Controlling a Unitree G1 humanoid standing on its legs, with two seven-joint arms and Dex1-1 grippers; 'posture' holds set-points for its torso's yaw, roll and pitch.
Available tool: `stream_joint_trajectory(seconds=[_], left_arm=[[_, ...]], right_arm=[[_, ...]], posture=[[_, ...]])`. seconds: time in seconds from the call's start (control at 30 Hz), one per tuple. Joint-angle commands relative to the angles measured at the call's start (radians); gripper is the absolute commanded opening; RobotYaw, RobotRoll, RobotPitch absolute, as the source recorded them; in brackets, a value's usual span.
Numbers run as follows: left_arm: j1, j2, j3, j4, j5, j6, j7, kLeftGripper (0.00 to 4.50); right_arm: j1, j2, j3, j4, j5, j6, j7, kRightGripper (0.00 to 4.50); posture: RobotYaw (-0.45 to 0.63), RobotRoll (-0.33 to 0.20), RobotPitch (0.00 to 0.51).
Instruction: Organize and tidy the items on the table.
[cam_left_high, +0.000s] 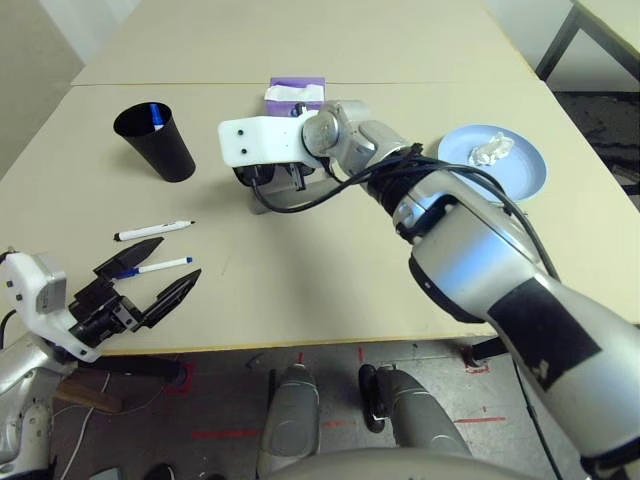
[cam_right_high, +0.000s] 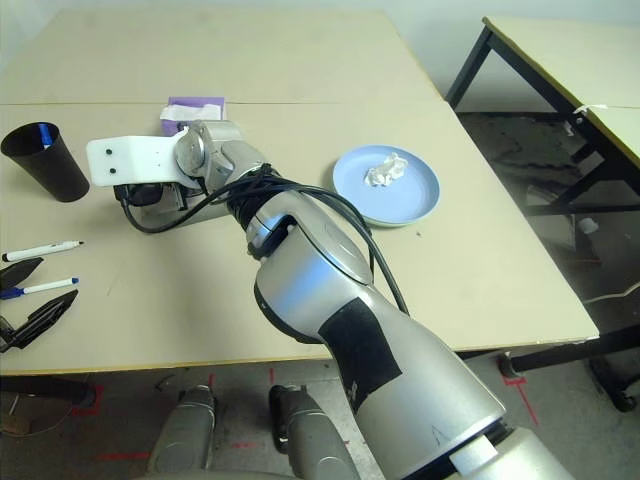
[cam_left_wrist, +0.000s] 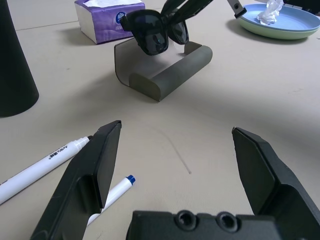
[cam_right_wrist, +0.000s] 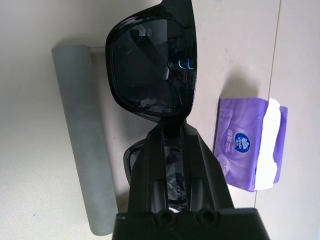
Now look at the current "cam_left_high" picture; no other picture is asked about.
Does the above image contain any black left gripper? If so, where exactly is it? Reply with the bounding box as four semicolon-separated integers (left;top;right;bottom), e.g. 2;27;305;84
67;236;203;347

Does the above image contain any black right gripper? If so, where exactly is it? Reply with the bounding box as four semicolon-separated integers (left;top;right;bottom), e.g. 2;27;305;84
233;161;318;195

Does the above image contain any grey glasses case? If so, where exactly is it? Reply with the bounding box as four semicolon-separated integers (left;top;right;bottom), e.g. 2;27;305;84
248;169;351;216

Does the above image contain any white tissue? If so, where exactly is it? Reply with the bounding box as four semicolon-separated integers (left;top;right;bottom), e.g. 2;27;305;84
468;132;516;167

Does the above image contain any blue plate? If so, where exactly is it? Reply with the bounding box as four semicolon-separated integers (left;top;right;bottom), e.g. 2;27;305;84
437;123;549;204

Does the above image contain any white marker with black tip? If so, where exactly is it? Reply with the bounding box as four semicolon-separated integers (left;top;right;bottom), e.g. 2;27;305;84
112;218;197;243

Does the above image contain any black table foot bar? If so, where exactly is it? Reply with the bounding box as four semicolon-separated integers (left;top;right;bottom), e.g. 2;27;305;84
469;335;511;361
89;355;184;384

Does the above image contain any black cup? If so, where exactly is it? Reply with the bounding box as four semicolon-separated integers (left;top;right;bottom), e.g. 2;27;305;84
112;101;196;184

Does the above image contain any purple tissue box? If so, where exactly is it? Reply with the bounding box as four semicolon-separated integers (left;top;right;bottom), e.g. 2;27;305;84
262;74;329;119

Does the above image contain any brown wooden block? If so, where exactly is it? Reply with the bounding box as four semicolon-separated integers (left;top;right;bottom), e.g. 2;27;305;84
54;377;124;414

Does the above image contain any grey left robot leg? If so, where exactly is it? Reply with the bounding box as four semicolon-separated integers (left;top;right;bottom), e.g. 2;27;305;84
257;364;321;471

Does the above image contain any grey robot leg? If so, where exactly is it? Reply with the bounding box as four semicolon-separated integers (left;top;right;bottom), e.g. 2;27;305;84
358;363;474;456
257;364;321;471

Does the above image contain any grey right robot leg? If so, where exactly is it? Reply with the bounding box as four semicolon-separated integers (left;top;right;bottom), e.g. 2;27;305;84
358;363;474;456

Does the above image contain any grey robot torso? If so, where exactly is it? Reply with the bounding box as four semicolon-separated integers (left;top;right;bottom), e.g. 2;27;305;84
269;447;566;480

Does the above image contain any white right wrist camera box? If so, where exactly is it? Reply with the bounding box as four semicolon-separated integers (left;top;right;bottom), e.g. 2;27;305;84
217;115;321;169

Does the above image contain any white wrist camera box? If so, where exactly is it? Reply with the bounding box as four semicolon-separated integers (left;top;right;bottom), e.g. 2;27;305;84
217;115;321;169
2;249;101;364

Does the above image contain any white floor cable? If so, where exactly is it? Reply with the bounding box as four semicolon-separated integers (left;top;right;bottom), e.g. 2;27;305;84
49;372;166;451

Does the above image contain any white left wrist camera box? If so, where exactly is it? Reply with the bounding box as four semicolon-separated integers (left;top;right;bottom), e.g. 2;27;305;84
2;249;101;364

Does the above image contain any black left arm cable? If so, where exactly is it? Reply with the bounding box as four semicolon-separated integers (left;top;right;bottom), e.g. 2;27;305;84
0;308;15;351

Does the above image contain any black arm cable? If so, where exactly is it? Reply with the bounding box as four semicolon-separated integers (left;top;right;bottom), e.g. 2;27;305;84
0;308;15;351
249;142;566;480

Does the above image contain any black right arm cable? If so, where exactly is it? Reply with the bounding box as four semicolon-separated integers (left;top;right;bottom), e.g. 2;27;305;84
249;142;566;480

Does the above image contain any beige table with black frame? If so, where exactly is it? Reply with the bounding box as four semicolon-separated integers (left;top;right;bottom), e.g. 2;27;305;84
534;0;640;89

